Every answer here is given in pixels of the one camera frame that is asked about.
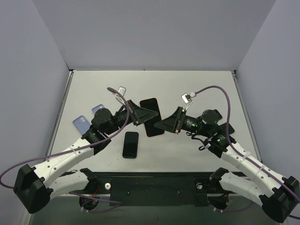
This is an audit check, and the blue phone case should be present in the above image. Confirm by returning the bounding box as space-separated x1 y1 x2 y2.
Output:
72 115 90 135

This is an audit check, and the small black phone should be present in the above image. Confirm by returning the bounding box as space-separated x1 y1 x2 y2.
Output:
122 132 139 158

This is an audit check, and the large phone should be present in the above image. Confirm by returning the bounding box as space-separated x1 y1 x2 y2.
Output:
214 109 223 120

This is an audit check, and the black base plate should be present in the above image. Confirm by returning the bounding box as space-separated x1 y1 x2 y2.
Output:
80 172 229 207

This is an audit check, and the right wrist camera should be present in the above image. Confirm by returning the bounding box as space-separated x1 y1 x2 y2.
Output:
181 92 196 111

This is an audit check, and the lilac phone case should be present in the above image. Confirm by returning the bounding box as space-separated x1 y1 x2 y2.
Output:
92 104 104 115

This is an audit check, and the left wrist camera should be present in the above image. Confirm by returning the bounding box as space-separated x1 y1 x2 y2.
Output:
114 86 127 105

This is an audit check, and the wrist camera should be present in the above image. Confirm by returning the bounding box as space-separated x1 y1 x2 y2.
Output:
181 92 196 111
114 86 127 105

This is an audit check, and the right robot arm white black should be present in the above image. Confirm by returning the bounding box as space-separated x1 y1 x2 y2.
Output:
154 107 300 223

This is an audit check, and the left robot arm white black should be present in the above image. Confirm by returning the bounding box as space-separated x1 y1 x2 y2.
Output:
13 100 158 214

